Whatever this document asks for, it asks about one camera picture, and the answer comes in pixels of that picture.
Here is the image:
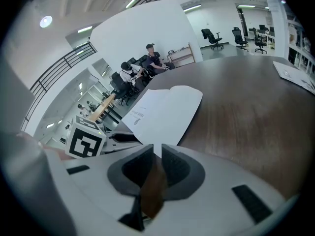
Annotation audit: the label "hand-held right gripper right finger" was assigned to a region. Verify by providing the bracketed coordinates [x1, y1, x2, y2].
[161, 144, 206, 201]

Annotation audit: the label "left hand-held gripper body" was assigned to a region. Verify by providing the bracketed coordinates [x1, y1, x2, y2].
[65, 115, 116, 159]

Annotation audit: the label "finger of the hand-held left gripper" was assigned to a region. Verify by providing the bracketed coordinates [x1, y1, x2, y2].
[108, 131, 135, 139]
[105, 141, 146, 153]

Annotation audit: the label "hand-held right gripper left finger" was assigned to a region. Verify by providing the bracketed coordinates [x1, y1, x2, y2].
[107, 144, 155, 198]

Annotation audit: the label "yellow and white booklet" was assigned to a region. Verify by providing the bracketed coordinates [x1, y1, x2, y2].
[121, 85, 204, 158]

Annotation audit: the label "person's left forearm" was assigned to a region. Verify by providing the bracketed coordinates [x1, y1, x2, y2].
[44, 147, 74, 161]

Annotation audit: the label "small white leaflet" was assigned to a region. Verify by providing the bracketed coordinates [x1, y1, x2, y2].
[272, 60, 315, 95]

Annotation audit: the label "oval wooden table black legs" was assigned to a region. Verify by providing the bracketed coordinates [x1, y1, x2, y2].
[88, 93, 124, 123]

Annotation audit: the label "black office chair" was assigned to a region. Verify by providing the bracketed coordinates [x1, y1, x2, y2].
[231, 27, 249, 51]
[252, 27, 268, 55]
[109, 71, 129, 106]
[201, 28, 224, 51]

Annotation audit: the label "black metal railing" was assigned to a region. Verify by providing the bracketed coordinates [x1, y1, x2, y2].
[21, 42, 98, 132]

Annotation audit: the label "wooden shelf unit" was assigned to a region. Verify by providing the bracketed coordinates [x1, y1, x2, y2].
[166, 43, 196, 70]

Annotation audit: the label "round ceiling lamp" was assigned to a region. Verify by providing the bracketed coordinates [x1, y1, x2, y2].
[39, 15, 53, 29]

